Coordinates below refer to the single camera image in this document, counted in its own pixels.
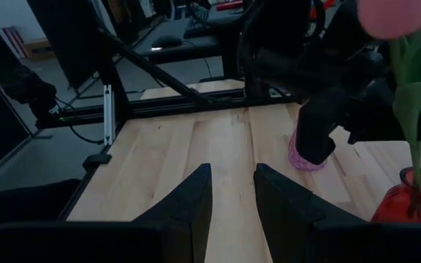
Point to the wooden crate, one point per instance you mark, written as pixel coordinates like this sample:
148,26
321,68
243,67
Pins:
38,49

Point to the pink artificial tulip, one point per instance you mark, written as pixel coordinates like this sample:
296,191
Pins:
397,18

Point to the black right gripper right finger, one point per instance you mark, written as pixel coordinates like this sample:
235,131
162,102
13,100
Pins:
287,212

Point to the black desk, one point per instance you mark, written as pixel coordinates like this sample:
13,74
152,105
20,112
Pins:
196,45

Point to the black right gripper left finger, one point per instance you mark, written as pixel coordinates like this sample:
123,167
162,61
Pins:
188,212

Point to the silver metal bracket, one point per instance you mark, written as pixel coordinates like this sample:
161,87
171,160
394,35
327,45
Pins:
107,113

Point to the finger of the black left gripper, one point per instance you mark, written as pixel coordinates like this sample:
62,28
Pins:
375,128

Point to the black aluminium table frame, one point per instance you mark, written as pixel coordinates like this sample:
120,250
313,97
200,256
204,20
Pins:
181,106

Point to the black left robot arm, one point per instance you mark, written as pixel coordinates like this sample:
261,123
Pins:
276,55

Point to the pink glass vase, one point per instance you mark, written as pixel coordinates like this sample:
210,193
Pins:
298,162

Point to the red glass vase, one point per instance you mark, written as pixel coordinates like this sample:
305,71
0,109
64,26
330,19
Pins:
397,204

